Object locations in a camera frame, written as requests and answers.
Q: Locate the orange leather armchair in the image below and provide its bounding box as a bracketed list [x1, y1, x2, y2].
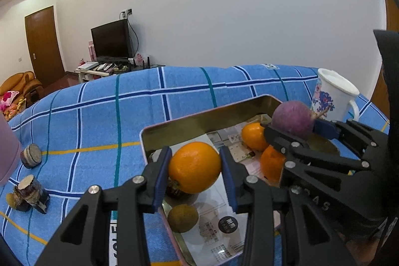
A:
[0, 71, 43, 109]

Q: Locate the blue plaid towel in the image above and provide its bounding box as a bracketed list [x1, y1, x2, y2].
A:
[0, 64, 390, 266]

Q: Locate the pink floral pillow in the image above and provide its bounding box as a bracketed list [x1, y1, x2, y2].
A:
[0, 91, 19, 104]

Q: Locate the orange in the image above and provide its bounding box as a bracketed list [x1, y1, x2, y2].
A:
[168, 141, 222, 194]
[260, 144, 287, 185]
[241, 123, 270, 152]

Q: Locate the pink tumbler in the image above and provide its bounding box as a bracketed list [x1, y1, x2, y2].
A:
[0, 113, 23, 187]

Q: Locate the yellow orange toy pile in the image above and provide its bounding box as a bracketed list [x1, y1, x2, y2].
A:
[1, 98, 27, 117]

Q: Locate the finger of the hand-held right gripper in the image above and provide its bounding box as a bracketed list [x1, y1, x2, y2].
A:
[264, 126, 371, 175]
[313, 120, 389, 164]

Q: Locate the black television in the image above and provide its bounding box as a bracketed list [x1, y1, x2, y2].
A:
[91, 19, 131, 59]

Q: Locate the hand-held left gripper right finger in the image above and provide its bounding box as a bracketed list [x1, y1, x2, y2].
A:
[219, 146, 356, 266]

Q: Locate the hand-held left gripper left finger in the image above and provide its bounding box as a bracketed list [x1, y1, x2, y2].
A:
[34, 146, 173, 266]

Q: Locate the black power cable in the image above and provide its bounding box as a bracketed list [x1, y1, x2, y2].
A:
[128, 17, 139, 56]

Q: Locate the dark brown round fruit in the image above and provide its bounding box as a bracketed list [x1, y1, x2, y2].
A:
[165, 177, 200, 200]

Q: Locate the black router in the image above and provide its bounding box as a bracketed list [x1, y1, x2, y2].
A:
[129, 57, 152, 70]

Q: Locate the white television stand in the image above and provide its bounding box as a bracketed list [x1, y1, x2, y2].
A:
[75, 62, 166, 83]

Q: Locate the purple passion fruit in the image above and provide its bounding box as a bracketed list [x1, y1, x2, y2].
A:
[271, 100, 329, 137]

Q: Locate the printed paper leaflet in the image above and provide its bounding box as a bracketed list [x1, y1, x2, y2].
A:
[170, 123, 281, 266]

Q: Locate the white mug with purple print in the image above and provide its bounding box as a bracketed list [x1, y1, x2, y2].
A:
[310, 68, 360, 123]

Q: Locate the brown wooden door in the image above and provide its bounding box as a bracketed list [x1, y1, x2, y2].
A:
[25, 6, 66, 88]

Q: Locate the pink metal tin box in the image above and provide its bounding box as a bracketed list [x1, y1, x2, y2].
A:
[139, 94, 343, 266]

